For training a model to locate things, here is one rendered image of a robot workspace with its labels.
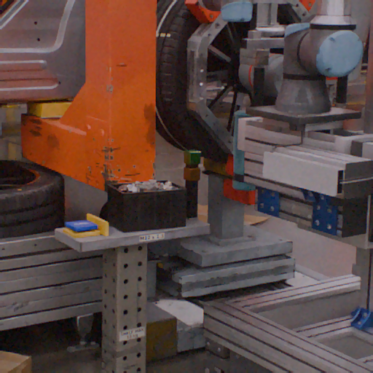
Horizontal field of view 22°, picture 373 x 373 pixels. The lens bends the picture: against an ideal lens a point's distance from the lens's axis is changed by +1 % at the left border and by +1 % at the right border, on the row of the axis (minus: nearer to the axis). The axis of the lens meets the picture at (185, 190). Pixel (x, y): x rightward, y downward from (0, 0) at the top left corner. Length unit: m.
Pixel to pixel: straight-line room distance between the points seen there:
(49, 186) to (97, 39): 0.52
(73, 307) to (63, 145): 0.53
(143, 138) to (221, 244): 0.69
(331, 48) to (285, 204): 0.50
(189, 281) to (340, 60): 1.15
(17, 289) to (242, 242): 0.95
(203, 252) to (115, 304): 0.65
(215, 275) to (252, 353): 0.71
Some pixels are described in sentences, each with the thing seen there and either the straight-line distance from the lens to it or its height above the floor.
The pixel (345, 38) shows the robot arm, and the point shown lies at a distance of 2.48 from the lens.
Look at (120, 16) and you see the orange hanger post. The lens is 2.89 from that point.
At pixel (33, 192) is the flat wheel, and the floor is 0.50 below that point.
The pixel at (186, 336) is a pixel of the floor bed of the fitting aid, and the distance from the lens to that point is 3.10.
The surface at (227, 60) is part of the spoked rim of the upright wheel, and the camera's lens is 3.37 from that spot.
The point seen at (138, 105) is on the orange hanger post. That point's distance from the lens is 2.95.
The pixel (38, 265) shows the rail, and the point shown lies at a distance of 3.00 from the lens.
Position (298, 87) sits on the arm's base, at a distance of 2.62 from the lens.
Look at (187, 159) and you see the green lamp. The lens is 2.89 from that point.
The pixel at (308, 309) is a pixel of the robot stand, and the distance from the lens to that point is 2.94.
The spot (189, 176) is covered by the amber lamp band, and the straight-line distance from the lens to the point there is 2.89.
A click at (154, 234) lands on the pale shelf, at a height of 0.44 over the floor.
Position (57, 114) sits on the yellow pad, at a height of 0.69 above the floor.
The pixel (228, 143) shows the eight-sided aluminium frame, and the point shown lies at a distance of 3.28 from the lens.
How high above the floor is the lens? 1.17
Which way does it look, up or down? 12 degrees down
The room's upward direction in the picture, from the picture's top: 1 degrees clockwise
